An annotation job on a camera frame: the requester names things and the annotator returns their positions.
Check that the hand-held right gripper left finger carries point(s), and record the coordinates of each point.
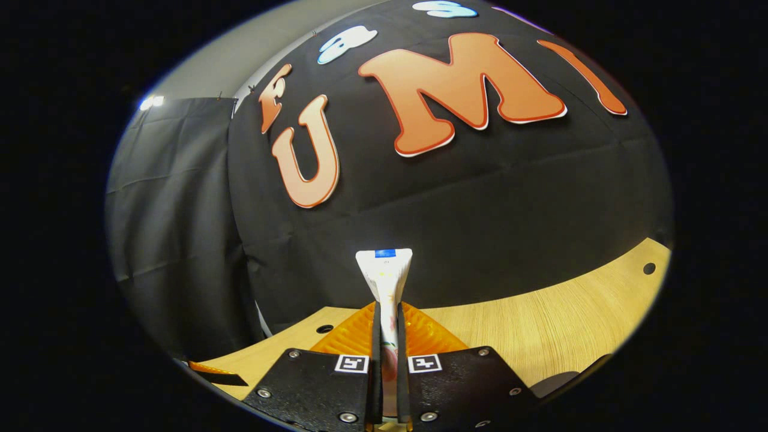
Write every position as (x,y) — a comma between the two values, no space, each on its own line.
(377,360)

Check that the ceiling light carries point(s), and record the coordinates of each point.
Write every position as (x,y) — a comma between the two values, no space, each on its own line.
(151,102)

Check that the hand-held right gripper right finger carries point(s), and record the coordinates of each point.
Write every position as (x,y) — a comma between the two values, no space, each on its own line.
(402,384)

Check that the white toothpaste tube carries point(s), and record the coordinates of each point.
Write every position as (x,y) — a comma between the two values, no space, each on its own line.
(385,277)

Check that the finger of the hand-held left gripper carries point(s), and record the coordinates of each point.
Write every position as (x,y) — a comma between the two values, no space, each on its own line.
(216,372)

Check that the plain black curtain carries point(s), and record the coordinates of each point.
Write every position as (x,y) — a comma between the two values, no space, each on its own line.
(174,240)

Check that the black backdrop cloth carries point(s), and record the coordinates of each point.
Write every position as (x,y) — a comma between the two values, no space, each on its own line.
(480,222)

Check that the round dark brown coaster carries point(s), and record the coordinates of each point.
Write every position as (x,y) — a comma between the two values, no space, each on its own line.
(555,382)

